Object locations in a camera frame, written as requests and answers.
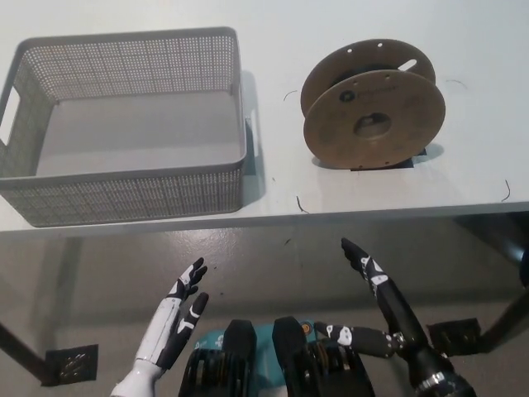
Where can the black right hand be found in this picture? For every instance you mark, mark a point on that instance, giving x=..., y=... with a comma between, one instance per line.
x=396, y=314

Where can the white and black left hand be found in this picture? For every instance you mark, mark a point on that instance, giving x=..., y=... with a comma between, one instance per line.
x=165, y=331

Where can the grey perforated plastic basket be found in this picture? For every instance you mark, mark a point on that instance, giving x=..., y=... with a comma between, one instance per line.
x=124, y=194

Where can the black tape patch on table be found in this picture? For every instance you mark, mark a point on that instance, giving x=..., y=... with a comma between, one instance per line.
x=407, y=165

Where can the black ribbed robot body block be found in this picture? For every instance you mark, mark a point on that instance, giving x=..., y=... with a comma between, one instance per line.
x=239, y=335
x=289, y=335

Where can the black floor tape patch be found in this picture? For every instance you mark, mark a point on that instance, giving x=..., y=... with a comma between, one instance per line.
x=454, y=337
x=70, y=364

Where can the brown cardboard filament spool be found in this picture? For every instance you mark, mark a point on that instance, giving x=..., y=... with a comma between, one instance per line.
x=330, y=136

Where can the dark table leg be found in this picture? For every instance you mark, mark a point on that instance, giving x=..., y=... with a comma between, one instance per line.
x=508, y=318
x=20, y=347

